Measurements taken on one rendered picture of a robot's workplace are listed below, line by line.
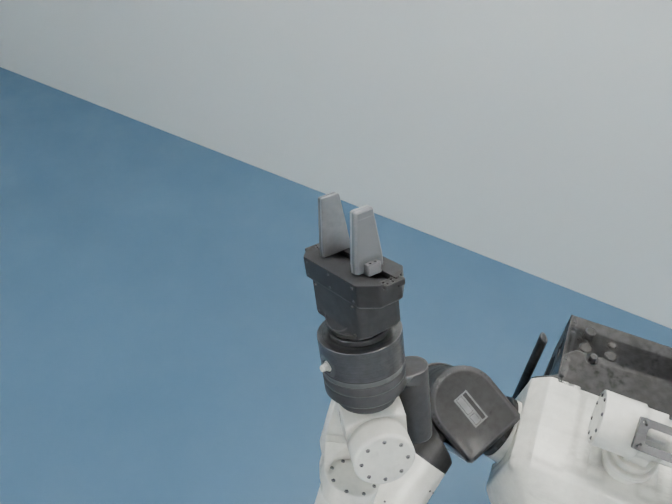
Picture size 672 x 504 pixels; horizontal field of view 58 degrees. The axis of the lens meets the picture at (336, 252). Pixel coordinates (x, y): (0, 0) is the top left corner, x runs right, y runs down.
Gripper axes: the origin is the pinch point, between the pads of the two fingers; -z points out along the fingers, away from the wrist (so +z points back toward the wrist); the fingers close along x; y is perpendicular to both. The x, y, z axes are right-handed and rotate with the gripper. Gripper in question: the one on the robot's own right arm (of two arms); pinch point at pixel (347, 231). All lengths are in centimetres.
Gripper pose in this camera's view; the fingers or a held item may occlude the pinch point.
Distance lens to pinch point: 57.4
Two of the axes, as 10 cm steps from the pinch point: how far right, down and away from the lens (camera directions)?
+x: 5.6, 2.9, -7.7
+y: -8.2, 3.3, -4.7
